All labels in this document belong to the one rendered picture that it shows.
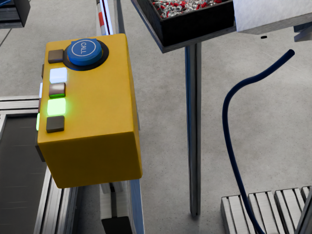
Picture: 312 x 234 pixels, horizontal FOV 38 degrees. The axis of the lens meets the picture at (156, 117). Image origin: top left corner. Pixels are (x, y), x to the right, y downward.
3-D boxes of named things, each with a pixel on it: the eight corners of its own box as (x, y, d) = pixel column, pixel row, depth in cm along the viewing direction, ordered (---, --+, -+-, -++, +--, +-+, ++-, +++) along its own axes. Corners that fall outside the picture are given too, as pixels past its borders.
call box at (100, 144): (144, 186, 53) (134, 129, 45) (59, 197, 53) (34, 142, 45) (134, 89, 63) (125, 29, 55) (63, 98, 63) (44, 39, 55)
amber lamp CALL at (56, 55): (64, 62, 52) (62, 58, 52) (48, 64, 52) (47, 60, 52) (64, 52, 54) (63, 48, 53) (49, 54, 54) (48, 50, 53)
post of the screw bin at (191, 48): (200, 214, 157) (202, 30, 96) (192, 217, 157) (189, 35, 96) (197, 206, 159) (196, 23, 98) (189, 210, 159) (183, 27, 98)
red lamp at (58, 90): (66, 97, 49) (64, 93, 48) (49, 99, 49) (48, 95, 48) (66, 85, 50) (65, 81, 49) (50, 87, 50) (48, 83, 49)
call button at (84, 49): (103, 67, 52) (100, 56, 51) (68, 71, 52) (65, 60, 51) (102, 45, 55) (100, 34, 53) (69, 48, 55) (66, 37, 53)
